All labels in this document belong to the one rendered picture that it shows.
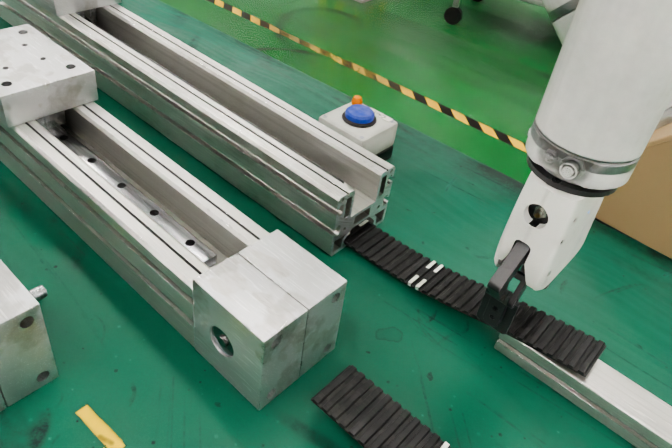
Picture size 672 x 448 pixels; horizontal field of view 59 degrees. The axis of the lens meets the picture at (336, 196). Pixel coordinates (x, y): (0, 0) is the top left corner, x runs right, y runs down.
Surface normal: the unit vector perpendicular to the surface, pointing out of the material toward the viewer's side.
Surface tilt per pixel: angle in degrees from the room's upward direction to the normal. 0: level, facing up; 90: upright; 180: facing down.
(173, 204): 90
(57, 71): 0
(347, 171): 90
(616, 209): 90
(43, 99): 90
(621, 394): 0
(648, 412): 0
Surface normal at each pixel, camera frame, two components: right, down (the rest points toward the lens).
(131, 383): 0.12, -0.78
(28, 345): 0.73, 0.48
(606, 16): -0.84, 0.25
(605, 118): -0.35, 0.54
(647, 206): -0.68, 0.38
